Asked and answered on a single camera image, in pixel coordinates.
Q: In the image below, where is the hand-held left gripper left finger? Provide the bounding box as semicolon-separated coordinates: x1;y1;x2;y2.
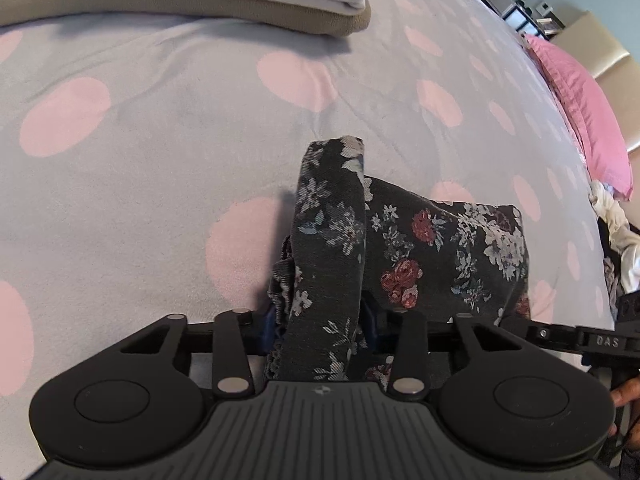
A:
121;308;281;397

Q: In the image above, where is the beige folded garment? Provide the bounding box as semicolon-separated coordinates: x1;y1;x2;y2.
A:
0;0;374;39

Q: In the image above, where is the person's right hand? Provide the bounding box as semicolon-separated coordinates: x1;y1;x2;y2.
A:
608;375;640;480

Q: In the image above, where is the dark floral garment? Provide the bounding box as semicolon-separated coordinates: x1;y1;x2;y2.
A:
263;135;531;395

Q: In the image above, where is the polka dot bed cover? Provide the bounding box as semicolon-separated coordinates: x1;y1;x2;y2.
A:
0;0;617;401

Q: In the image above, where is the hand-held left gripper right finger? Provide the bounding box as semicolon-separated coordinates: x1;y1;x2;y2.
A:
358;302;527;397

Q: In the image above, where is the pile of white clothes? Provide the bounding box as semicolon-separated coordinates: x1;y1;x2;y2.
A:
588;178;640;306

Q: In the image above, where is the pink pillow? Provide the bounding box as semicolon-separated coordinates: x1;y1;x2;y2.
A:
523;34;635;202

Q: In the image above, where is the beige padded headboard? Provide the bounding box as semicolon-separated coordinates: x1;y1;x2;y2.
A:
550;10;640;156

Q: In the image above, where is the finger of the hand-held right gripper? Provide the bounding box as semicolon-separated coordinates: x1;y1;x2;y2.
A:
500;318;581;353

